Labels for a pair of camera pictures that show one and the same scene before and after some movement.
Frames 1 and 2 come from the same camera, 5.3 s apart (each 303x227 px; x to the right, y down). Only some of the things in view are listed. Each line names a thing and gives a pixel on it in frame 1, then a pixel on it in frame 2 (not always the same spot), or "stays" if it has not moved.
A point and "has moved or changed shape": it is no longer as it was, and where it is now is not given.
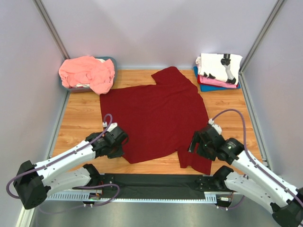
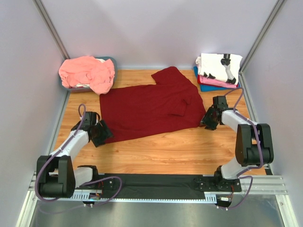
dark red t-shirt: x=160 y=119 has moved or changed shape
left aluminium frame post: x=39 y=4 stays
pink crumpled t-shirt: x=98 y=75 stays
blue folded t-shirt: x=205 y=88 stays
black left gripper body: x=117 y=151 -> x=101 y=135
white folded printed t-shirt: x=224 y=67 stays
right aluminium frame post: x=243 y=84 stays
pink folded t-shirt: x=212 y=82 stays
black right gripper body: x=205 y=151 -> x=208 y=121
